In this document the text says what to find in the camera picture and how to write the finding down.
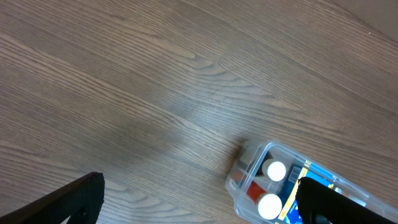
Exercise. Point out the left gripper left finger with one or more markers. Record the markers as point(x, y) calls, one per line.
point(77, 202)

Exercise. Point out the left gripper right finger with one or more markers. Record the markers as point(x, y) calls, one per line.
point(319, 204)

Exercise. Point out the blue yellow VapoDrops box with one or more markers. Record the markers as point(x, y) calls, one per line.
point(289, 212)

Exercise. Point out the white orange plaster box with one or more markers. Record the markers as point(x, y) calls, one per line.
point(349, 196)

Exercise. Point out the orange tube white cap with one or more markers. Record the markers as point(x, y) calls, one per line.
point(268, 205)

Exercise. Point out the black bottle white cap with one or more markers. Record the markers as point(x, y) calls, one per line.
point(270, 167)

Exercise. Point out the clear plastic container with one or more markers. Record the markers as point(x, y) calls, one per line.
point(273, 183)

